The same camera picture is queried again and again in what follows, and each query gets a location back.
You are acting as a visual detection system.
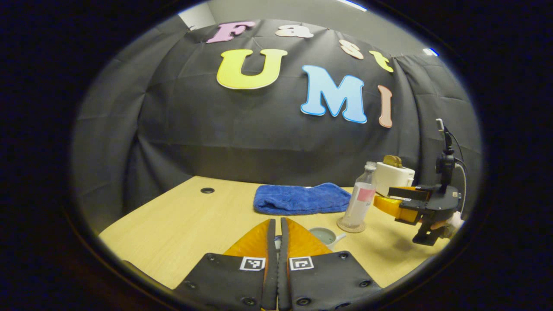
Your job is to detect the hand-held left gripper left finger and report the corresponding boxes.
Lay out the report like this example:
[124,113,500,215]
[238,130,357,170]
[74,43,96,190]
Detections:
[173,218,277,311]

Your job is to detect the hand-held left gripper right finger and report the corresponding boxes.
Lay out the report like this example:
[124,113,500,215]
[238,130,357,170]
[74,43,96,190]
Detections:
[280,217,383,311]

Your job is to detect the clear plastic water bottle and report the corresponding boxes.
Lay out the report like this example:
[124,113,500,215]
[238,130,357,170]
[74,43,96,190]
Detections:
[341,162,377,229]

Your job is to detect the round cork coaster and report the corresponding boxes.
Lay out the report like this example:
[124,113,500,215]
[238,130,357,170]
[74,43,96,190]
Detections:
[337,216,367,234]

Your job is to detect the white ceramic teacup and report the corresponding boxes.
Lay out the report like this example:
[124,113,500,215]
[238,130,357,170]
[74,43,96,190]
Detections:
[308,227,346,251]

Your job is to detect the white toaster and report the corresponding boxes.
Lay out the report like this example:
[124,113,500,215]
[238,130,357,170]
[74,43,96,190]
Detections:
[374,162,415,198]

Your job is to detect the blue towel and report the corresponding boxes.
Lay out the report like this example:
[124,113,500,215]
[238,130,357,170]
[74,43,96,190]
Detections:
[253,183,352,216]

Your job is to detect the thin black cable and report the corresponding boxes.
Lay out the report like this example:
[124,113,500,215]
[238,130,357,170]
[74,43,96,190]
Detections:
[444,127,468,216]

